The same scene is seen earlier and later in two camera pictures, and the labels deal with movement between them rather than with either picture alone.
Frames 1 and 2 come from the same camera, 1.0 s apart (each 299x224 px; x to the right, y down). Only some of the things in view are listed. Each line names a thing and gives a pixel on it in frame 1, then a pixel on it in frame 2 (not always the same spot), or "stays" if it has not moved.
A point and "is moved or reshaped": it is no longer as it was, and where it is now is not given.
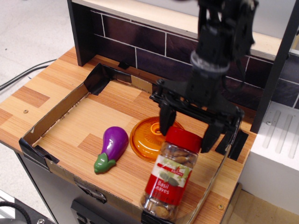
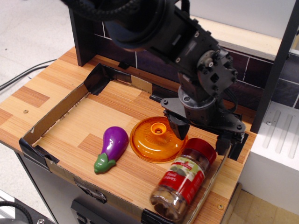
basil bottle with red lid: x=171 y=175 is moved or reshaped
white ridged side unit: x=272 y=171 stays
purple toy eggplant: x=116 y=142 stays
